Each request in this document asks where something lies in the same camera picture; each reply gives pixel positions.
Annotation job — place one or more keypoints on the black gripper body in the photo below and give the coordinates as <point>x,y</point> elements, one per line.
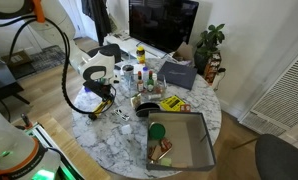
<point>108,91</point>

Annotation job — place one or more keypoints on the blue round lid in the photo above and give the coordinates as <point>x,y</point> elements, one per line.
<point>87,90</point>

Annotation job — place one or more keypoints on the small black and white card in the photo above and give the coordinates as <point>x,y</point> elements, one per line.
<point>122,114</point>

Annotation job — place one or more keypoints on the small green and white box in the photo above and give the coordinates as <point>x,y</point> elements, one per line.
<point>136,100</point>

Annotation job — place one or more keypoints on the red hot sauce bottle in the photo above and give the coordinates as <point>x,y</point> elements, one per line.
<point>140,83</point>

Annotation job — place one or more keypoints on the small white cube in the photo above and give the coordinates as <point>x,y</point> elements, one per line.
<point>126,129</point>

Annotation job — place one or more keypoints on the dark bowl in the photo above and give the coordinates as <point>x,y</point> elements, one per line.
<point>147,109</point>

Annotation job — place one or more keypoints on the white bottle with blue cap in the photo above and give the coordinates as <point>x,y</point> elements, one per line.
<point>145,74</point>

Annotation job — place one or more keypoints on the green bottle with red cap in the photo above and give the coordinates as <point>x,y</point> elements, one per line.
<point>150,82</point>

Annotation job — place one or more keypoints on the small white tube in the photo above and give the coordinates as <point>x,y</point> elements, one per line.
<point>154,96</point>

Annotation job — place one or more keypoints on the clear plastic container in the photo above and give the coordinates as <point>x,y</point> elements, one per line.
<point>159,87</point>

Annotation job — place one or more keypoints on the white television stand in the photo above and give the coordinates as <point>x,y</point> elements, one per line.
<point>132,45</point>

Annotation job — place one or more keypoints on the green round lid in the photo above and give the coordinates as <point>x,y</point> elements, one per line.
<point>156,131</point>

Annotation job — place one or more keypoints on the papers stack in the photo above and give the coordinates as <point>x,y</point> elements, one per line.
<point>124,35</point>

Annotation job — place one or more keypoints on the wooden robot mounting platform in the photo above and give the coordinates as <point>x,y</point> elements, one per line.
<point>72,150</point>

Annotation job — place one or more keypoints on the yellow flat box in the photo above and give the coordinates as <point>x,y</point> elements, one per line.
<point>171,103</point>

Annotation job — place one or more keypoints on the grey patterned rug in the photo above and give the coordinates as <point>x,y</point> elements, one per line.
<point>47,58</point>

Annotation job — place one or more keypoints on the dark blue flat box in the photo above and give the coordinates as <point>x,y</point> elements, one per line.
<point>177,74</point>

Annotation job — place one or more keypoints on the brown orange packet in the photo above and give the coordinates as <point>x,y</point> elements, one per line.
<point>154,153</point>

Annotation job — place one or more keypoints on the red snack packet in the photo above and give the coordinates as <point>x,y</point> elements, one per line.
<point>166,144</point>

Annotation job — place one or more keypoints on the small orange packet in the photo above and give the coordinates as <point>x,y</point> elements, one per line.
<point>185,108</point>

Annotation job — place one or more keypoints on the dark hanging clothes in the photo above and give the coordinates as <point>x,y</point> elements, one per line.
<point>99,16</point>

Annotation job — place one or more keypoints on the black lever with red base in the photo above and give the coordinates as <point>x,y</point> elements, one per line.
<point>25,120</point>

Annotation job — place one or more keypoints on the light green small block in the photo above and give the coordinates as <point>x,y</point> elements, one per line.
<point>166,161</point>

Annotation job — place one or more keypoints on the open brown cardboard box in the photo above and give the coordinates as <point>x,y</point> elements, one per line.
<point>184,53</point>

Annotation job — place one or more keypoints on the grey open cardboard box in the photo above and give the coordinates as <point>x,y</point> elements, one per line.
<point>189,140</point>

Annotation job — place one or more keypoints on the black television screen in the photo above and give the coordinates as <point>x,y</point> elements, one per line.
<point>162,21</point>

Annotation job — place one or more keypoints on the labelled brown cardboard box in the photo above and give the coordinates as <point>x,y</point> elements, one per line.
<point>17,59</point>

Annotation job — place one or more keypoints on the black side table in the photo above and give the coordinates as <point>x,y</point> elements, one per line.
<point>2,80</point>

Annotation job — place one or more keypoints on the orange printed bag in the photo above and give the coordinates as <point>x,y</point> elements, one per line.
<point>211,68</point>

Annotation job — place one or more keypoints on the green potted plant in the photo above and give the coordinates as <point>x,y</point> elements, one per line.
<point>209,41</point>

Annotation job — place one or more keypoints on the dark grey chair seat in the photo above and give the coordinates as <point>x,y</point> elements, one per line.
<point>282,160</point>

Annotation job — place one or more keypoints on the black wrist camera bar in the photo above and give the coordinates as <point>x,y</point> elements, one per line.
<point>92,85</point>

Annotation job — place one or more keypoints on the aluminium rail with green light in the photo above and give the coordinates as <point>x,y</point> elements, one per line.
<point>44,135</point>

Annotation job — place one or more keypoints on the white wall vent grille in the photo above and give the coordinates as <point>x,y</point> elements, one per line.
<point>282,100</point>

